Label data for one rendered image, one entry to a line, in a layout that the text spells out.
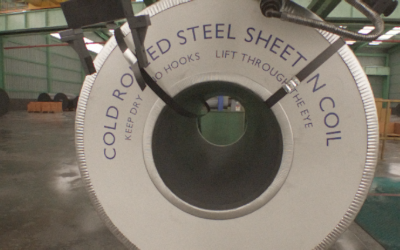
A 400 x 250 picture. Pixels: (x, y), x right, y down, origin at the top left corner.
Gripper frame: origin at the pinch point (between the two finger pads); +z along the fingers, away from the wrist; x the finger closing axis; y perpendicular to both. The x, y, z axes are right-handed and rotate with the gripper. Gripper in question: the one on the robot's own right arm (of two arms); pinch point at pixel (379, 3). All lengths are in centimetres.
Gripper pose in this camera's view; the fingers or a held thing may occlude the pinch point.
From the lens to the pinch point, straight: 77.4
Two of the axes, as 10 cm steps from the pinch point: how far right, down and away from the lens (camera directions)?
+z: -1.7, 5.7, 8.1
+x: -4.4, 6.9, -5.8
